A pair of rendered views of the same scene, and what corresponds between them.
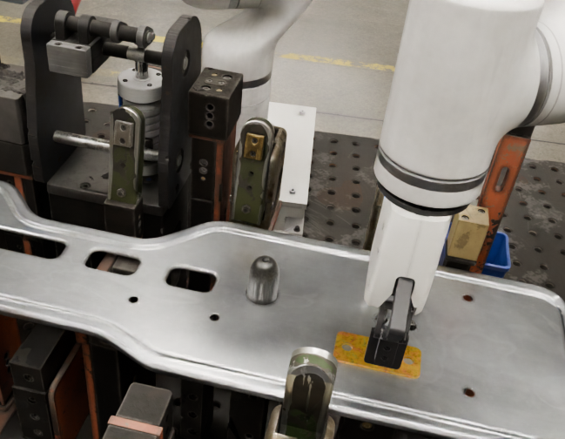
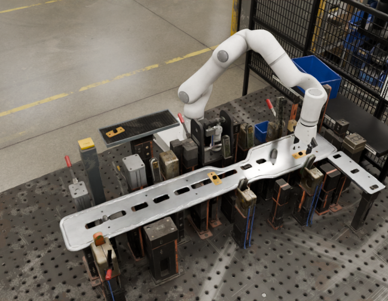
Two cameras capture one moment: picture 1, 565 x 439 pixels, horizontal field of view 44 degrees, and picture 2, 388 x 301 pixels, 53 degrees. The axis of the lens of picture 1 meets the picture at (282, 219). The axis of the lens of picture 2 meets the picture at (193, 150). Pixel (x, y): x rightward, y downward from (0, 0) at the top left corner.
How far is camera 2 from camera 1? 148 cm
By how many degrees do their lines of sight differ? 27
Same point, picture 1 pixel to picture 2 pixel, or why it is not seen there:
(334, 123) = (128, 108)
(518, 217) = (257, 114)
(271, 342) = (285, 162)
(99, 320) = (259, 175)
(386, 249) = (310, 134)
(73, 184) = (208, 160)
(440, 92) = (317, 109)
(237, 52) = (199, 109)
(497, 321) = not seen: hidden behind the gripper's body
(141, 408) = (281, 183)
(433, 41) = (315, 103)
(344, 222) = not seen: hidden behind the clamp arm
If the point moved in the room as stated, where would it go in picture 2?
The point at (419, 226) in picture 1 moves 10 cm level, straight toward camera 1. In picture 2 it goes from (314, 128) to (327, 141)
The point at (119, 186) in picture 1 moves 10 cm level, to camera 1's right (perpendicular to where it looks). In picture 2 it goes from (226, 153) to (242, 146)
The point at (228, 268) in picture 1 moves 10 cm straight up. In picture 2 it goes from (263, 156) to (266, 140)
